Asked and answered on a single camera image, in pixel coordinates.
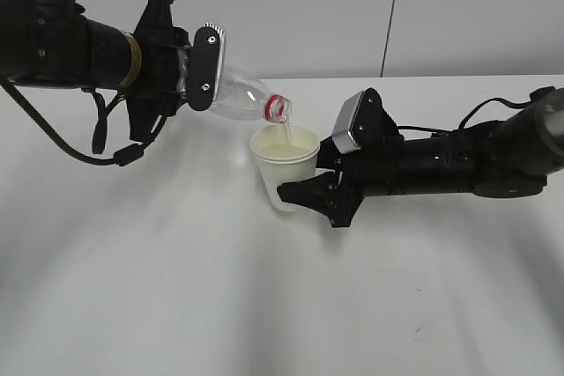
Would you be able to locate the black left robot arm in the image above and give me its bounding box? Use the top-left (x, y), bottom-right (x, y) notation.
top-left (1, 0), bottom-right (188, 142)

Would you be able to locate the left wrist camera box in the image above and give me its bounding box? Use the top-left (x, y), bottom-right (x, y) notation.
top-left (177, 22), bottom-right (226, 111)

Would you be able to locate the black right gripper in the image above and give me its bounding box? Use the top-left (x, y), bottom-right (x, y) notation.
top-left (277, 129), bottom-right (409, 228)

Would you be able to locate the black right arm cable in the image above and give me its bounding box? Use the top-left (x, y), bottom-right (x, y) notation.
top-left (398, 98), bottom-right (537, 135)

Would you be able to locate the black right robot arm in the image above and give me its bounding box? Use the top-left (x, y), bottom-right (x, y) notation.
top-left (277, 86), bottom-right (563, 228)

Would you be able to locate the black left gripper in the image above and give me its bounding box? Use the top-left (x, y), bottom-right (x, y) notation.
top-left (126, 0), bottom-right (190, 141)

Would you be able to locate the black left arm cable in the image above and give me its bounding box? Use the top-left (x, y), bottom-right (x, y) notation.
top-left (0, 0), bottom-right (177, 168)

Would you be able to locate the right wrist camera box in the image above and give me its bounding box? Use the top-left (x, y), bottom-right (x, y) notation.
top-left (331, 88), bottom-right (400, 154)

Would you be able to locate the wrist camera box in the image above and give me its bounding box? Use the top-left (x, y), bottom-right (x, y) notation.
top-left (177, 22), bottom-right (226, 111)
top-left (331, 88), bottom-right (400, 154)

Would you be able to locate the white paper cup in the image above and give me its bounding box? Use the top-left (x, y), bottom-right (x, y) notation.
top-left (250, 124), bottom-right (320, 212)

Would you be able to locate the clear water bottle red label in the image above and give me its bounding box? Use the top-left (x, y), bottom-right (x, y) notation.
top-left (209, 66), bottom-right (292, 124)

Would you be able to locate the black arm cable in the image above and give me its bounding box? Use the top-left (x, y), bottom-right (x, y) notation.
top-left (398, 98), bottom-right (537, 135)
top-left (0, 0), bottom-right (177, 168)

